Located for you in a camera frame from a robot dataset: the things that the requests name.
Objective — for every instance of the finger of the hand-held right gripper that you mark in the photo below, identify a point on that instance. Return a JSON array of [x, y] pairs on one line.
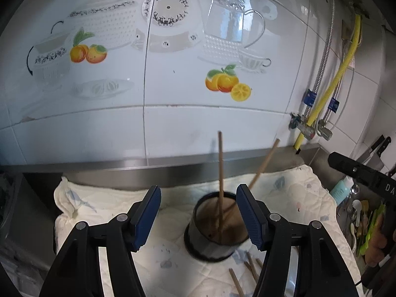
[[355, 170]]

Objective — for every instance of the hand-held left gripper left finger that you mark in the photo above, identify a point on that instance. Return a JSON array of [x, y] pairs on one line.
[[148, 216]]

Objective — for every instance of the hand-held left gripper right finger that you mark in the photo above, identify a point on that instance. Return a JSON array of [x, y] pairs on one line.
[[252, 219]]

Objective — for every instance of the wooden chopstick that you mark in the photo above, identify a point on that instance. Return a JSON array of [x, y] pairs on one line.
[[221, 176], [259, 263], [247, 265], [252, 266], [236, 283], [266, 161]]

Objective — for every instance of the black utensil holder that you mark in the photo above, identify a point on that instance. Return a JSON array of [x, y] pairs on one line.
[[204, 244]]

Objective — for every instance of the person's right hand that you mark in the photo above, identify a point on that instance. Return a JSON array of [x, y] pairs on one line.
[[375, 247]]

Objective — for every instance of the teal plastic bottle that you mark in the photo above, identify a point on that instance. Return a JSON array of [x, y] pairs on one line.
[[340, 190]]

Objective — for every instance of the printed quilted blanket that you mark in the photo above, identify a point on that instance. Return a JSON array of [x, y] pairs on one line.
[[102, 198]]

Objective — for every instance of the metal pipe valve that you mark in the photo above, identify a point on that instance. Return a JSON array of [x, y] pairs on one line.
[[298, 123], [324, 130]]

